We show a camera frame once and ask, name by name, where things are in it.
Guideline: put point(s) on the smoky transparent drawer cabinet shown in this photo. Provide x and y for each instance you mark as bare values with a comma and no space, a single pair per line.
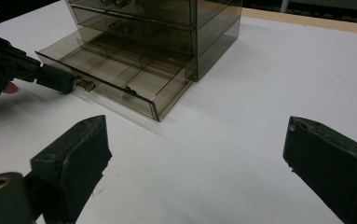
216,34

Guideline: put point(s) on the small black object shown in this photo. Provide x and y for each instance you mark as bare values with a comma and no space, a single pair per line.
129,91

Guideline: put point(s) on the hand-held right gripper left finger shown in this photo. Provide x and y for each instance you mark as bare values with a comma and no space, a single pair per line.
70,161

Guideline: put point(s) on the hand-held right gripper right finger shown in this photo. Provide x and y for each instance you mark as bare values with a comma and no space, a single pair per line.
337,174

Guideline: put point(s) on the wooden table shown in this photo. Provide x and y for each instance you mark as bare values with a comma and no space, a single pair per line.
309,21

